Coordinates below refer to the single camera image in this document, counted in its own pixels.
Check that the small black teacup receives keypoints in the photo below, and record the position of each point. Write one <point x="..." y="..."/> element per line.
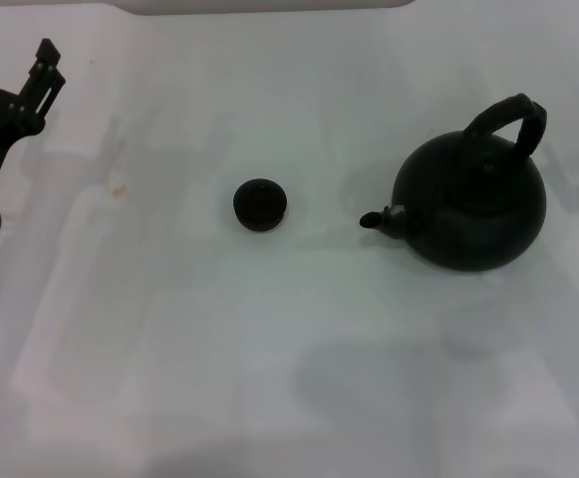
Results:
<point x="260" y="204"/>

